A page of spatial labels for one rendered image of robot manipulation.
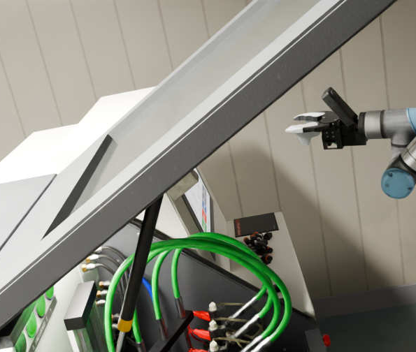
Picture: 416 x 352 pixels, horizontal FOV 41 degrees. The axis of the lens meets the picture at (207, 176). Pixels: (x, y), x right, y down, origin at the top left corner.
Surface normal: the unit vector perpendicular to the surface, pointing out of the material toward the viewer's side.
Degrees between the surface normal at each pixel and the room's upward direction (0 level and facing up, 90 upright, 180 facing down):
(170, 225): 90
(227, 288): 90
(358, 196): 90
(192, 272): 90
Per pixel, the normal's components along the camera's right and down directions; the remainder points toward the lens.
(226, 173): -0.01, 0.33
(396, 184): -0.44, 0.37
